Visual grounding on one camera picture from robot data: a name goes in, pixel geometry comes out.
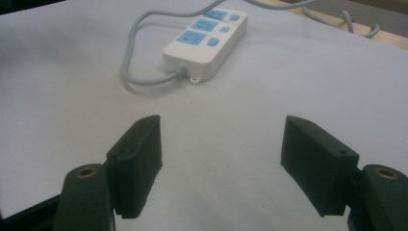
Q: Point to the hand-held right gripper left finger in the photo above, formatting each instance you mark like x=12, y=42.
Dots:
x=138, y=166

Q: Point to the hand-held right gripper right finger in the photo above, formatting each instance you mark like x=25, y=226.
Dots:
x=317, y=170

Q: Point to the white power strip blue sockets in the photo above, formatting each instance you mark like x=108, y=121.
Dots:
x=205, y=48

